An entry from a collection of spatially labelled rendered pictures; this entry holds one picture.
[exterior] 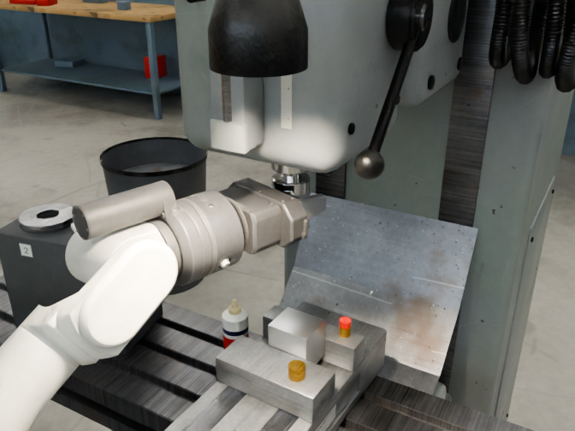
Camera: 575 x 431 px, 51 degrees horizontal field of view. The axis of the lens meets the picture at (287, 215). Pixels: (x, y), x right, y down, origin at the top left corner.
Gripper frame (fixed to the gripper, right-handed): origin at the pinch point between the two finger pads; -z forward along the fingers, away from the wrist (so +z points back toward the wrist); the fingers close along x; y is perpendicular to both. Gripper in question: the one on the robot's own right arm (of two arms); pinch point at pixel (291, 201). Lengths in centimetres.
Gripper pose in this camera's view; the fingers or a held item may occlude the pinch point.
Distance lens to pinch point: 74.7
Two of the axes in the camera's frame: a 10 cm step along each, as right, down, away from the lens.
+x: -6.8, -3.1, 6.6
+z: -7.3, 2.8, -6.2
